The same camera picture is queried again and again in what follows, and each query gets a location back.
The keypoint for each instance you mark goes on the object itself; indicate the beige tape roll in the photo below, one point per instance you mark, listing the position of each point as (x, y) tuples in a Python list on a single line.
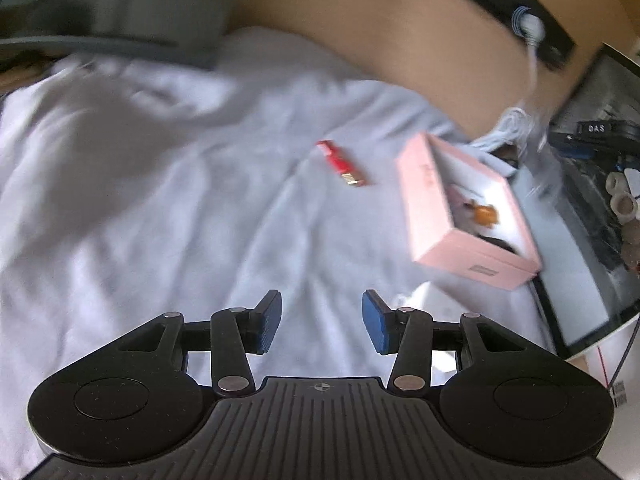
[(615, 183), (625, 206)]

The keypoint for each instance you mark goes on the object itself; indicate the orange toy animal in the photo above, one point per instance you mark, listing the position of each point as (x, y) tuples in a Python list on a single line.
[(486, 214)]

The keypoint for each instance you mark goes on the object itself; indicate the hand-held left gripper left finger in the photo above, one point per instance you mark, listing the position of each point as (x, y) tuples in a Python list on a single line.
[(267, 325)]

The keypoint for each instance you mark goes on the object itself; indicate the white bed sheet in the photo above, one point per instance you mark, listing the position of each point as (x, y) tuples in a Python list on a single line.
[(175, 185)]

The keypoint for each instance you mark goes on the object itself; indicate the red flash drive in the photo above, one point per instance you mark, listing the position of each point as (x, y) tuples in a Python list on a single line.
[(344, 162)]

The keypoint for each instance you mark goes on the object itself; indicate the pink cardboard box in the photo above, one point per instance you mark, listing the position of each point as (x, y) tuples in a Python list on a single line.
[(440, 220)]

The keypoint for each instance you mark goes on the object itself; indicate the black framed monitor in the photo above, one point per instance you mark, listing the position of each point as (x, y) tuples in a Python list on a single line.
[(585, 260)]

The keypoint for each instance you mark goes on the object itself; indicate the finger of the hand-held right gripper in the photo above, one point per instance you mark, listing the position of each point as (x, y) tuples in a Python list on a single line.
[(575, 146)]

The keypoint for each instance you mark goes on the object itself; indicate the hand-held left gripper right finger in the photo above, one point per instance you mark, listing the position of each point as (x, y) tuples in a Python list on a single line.
[(377, 322)]

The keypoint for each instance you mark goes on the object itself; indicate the black power strip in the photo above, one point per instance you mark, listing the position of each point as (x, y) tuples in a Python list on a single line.
[(500, 5)]

